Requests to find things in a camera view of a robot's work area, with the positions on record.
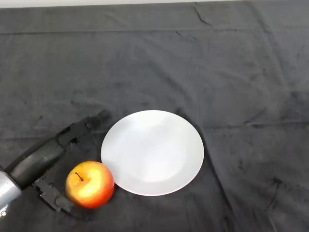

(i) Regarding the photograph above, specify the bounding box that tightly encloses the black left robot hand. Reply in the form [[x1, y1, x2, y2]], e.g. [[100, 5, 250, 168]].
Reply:
[[4, 109, 83, 218]]

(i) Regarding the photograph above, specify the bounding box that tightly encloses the red yellow apple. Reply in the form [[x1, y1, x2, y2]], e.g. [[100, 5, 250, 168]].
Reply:
[[65, 161, 115, 209]]

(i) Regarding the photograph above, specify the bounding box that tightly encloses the white round plate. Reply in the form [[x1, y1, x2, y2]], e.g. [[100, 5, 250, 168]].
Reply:
[[100, 110, 205, 197]]

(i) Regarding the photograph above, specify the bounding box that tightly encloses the black cloth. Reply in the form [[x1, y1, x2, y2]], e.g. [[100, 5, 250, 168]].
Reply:
[[0, 0, 309, 232]]

